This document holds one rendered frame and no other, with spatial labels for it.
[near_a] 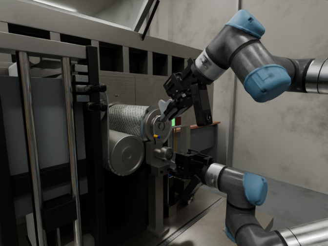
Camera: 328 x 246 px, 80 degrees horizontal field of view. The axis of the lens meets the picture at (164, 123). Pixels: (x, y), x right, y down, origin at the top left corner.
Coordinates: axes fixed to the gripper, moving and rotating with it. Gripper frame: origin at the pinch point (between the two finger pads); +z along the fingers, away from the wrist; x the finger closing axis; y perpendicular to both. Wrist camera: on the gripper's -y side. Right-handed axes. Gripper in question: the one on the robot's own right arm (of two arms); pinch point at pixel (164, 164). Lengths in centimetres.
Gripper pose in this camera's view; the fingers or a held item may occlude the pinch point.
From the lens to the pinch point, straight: 75.8
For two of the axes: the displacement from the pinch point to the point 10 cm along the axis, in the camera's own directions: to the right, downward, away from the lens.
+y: 0.0, -9.9, -1.5
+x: -7.1, 1.1, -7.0
